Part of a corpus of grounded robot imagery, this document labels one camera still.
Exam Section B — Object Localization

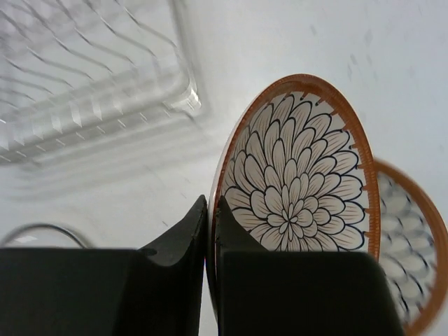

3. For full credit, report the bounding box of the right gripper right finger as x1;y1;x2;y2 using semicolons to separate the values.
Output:
216;198;404;335

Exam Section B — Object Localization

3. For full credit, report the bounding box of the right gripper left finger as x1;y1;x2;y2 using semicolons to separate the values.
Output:
1;196;207;335

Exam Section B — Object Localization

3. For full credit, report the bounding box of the plain white plate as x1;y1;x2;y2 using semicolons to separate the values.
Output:
375;160;447;335

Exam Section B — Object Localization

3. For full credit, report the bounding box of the white ribbed plate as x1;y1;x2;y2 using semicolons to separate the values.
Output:
206;73;381;305

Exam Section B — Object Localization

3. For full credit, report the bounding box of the metal wire dish rack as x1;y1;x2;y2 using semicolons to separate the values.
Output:
1;1;202;165

